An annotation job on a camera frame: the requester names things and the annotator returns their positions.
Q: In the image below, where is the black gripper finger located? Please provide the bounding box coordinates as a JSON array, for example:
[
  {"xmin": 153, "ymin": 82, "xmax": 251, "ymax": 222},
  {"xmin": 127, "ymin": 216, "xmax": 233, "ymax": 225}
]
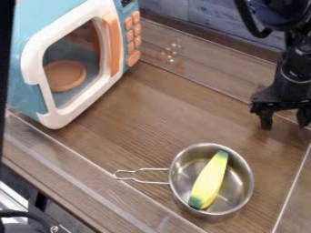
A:
[
  {"xmin": 259, "ymin": 110, "xmax": 273, "ymax": 130},
  {"xmin": 296, "ymin": 108, "xmax": 311, "ymax": 127}
]

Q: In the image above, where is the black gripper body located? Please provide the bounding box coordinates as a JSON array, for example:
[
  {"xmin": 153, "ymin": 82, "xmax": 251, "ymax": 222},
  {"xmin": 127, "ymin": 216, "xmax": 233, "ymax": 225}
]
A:
[{"xmin": 249, "ymin": 70, "xmax": 311, "ymax": 114}]

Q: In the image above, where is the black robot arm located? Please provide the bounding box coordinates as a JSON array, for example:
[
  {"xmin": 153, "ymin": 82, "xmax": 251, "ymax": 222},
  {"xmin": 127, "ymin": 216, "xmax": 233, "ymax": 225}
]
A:
[{"xmin": 249, "ymin": 0, "xmax": 311, "ymax": 130}]

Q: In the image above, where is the orange microwave turntable plate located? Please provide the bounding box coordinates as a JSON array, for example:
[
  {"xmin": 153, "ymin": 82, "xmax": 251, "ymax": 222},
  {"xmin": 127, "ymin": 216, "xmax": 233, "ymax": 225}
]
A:
[{"xmin": 44, "ymin": 60, "xmax": 87, "ymax": 92}]

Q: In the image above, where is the blue toy microwave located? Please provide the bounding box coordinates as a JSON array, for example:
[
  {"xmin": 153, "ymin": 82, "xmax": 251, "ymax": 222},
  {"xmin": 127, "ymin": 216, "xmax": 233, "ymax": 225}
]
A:
[{"xmin": 6, "ymin": 0, "xmax": 141, "ymax": 129}]

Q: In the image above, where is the silver pot with wire handle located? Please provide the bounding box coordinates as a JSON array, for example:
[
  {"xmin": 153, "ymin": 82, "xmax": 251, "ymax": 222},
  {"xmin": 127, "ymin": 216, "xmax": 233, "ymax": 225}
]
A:
[{"xmin": 113, "ymin": 143, "xmax": 253, "ymax": 222}]

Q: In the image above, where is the black cable lower left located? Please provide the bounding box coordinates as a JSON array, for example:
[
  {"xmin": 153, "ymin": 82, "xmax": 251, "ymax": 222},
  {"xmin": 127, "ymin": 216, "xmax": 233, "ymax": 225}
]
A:
[{"xmin": 0, "ymin": 208, "xmax": 53, "ymax": 233}]

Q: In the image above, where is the dark vertical foreground post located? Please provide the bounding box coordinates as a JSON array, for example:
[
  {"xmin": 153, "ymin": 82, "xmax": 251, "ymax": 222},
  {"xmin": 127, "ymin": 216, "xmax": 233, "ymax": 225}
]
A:
[{"xmin": 0, "ymin": 0, "xmax": 16, "ymax": 159}]

